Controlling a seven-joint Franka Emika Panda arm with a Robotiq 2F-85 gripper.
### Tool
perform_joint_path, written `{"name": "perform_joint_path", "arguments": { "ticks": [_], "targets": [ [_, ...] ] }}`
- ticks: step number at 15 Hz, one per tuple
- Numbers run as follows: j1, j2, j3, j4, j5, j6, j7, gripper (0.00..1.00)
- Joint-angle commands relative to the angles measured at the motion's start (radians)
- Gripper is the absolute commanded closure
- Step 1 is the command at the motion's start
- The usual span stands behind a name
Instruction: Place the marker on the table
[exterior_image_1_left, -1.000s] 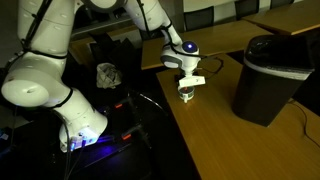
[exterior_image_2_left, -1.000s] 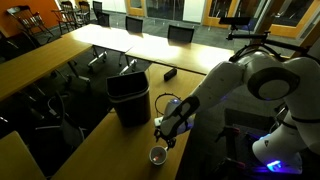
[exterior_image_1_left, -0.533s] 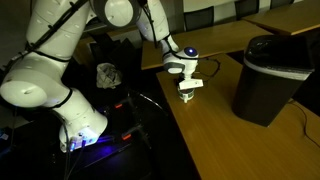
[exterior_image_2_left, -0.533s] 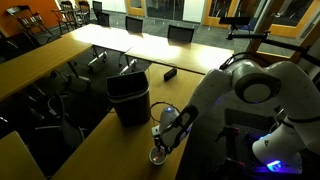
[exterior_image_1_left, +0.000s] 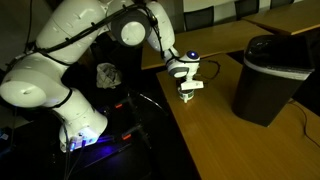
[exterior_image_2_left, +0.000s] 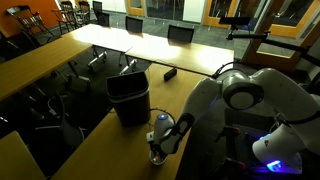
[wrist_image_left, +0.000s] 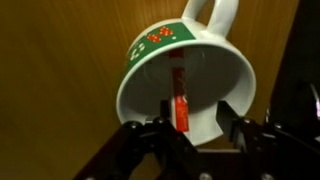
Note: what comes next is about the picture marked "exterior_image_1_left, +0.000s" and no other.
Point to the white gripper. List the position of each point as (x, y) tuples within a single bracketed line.
[(190, 84)]

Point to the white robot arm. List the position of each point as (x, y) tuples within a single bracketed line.
[(63, 56)]

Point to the white cup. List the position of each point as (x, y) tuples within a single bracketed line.
[(186, 95)]

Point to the wooden table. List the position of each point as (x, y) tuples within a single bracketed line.
[(213, 40), (286, 18)]

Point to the dark office chair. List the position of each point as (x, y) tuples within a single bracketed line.
[(247, 8), (281, 3), (198, 18)]

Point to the black trash bin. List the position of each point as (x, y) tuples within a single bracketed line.
[(270, 80)]

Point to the grey crumpled cloth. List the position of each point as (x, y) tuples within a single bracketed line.
[(108, 76)]

